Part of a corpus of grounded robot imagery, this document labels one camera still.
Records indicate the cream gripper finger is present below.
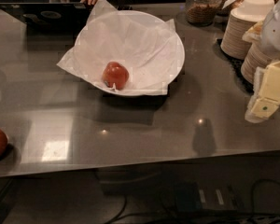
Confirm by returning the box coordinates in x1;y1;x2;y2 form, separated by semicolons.
259;61;280;119
245;67;267;123

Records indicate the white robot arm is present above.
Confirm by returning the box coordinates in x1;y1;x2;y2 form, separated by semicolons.
243;0;280;123

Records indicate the white paper bowl on stack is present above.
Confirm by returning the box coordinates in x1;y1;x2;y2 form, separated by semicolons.
231;0;274;22

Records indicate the front stack of paper plates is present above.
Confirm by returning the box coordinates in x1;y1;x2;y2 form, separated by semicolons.
241;44;273;84

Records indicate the stack of paper plates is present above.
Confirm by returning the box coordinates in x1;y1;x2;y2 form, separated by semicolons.
241;44;273;84
220;7;262;60

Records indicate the black tray under plates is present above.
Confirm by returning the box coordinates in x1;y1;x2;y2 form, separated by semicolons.
217;38;254;95

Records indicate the rear stack of paper plates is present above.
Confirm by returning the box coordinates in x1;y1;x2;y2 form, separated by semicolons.
220;7;262;60

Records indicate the black power box under table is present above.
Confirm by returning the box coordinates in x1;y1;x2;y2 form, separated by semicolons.
175;182;239;215

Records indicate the glass jar with grains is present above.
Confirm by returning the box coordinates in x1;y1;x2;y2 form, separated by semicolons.
185;0;222;26

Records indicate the white paper liner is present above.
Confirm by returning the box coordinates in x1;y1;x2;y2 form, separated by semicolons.
56;0;182;97

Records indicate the black laptop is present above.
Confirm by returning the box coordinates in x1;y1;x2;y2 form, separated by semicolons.
0;2;93;32

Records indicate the black cable on floor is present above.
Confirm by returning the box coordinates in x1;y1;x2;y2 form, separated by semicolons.
250;178;280;215

